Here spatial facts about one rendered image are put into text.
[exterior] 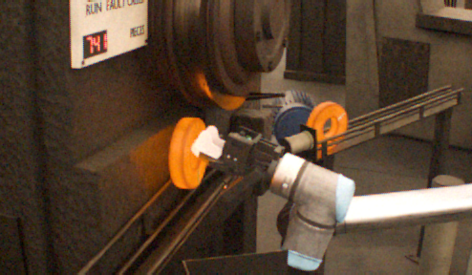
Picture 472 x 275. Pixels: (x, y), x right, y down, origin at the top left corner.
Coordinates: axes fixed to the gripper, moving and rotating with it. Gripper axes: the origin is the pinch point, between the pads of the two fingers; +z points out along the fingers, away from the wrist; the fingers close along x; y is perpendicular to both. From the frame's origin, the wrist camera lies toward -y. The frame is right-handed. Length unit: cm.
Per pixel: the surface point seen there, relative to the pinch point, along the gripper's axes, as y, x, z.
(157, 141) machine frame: -0.7, 3.6, 6.1
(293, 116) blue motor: -65, -217, 18
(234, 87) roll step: 11.4, -12.9, -2.4
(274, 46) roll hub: 20.7, -24.7, -5.8
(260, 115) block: -3.9, -41.8, -3.5
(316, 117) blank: -6, -63, -16
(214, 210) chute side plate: -15.0, -3.9, -8.5
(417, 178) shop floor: -72, -218, -63
